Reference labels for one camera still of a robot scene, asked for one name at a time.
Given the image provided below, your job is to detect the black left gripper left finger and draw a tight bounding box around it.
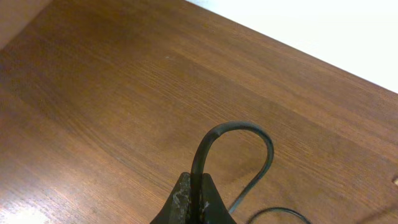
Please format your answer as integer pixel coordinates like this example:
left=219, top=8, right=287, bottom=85
left=150, top=172, right=190, bottom=224

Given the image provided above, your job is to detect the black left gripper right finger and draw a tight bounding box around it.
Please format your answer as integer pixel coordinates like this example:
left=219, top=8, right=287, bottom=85
left=200, top=173, right=236, bottom=224

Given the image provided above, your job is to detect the black usb cable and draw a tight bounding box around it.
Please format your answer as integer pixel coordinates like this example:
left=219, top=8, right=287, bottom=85
left=189, top=121, right=312, bottom=224

